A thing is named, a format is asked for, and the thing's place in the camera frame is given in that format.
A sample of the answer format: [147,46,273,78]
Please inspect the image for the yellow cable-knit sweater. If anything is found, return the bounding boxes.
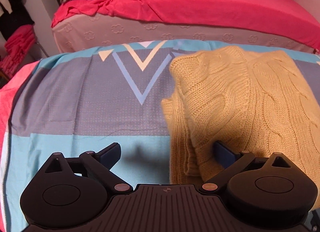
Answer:
[161,45,320,210]

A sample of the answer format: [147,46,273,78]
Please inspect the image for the red clothes pile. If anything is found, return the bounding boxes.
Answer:
[1,25,36,79]

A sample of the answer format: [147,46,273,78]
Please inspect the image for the dark hanging clothes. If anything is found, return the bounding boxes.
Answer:
[1,0,34,40]

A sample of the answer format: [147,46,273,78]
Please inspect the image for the blue grey patterned bedsheet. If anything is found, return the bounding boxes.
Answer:
[0,39,320,232]

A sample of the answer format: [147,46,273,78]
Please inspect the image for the beige embossed mattress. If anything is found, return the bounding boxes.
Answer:
[52,14,315,53]

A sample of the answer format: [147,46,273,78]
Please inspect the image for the red bed cover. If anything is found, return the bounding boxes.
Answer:
[52,0,319,49]

